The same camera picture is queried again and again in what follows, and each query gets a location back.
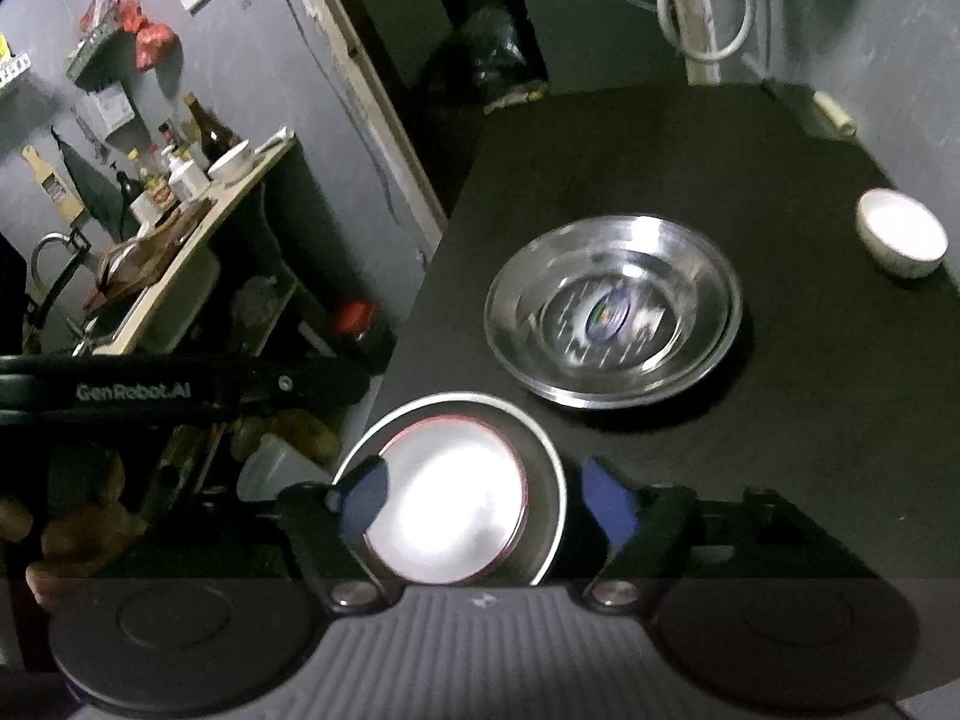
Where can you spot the white paper piece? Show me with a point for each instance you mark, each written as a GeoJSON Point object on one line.
{"type": "Point", "coordinates": [274, 141]}

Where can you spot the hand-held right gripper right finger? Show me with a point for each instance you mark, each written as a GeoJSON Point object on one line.
{"type": "Point", "coordinates": [607, 499]}

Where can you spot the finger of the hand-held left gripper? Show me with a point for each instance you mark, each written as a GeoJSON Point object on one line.
{"type": "Point", "coordinates": [315, 386]}

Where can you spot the white plastic bottle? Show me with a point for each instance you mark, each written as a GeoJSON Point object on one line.
{"type": "Point", "coordinates": [187, 176]}

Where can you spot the white ceramic bowl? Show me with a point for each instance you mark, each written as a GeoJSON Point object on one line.
{"type": "Point", "coordinates": [900, 229]}
{"type": "Point", "coordinates": [450, 502]}
{"type": "Point", "coordinates": [229, 161]}

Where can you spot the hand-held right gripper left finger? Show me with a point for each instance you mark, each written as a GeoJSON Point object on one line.
{"type": "Point", "coordinates": [364, 499]}

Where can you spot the person's left hand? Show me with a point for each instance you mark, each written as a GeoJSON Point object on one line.
{"type": "Point", "coordinates": [82, 532]}

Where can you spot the black plastic bag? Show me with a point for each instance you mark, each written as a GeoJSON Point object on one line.
{"type": "Point", "coordinates": [491, 52]}

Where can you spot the small steel bowl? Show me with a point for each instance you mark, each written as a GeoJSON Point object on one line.
{"type": "Point", "coordinates": [544, 480]}

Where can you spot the red label condiment jar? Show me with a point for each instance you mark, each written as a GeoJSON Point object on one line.
{"type": "Point", "coordinates": [154, 201]}

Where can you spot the grey wall shelf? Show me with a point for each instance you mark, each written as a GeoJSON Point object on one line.
{"type": "Point", "coordinates": [94, 52]}

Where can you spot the dark glass bottle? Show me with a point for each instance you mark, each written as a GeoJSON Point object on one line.
{"type": "Point", "coordinates": [210, 131]}

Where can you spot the white plastic container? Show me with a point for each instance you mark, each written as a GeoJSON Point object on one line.
{"type": "Point", "coordinates": [281, 469]}

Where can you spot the metal faucet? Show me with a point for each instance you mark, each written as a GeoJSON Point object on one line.
{"type": "Point", "coordinates": [45, 255]}

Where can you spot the cream roll on table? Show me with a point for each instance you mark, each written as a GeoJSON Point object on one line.
{"type": "Point", "coordinates": [795, 109]}

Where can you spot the wooden cutting board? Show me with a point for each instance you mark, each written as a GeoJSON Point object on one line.
{"type": "Point", "coordinates": [150, 247]}

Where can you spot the red-capped dark bottle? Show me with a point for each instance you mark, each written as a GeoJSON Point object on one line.
{"type": "Point", "coordinates": [360, 330]}

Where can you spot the wooden counter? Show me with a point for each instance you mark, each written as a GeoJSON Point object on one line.
{"type": "Point", "coordinates": [225, 217]}

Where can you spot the large steel basin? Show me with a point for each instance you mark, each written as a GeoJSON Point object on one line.
{"type": "Point", "coordinates": [600, 400]}

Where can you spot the dark cabinet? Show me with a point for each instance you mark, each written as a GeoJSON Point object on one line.
{"type": "Point", "coordinates": [600, 30]}

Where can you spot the wooden paddle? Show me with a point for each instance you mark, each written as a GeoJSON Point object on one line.
{"type": "Point", "coordinates": [56, 187]}

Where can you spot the steel plate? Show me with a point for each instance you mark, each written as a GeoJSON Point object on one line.
{"type": "Point", "coordinates": [540, 277]}

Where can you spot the cream door frame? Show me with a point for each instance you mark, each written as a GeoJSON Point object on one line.
{"type": "Point", "coordinates": [360, 75]}

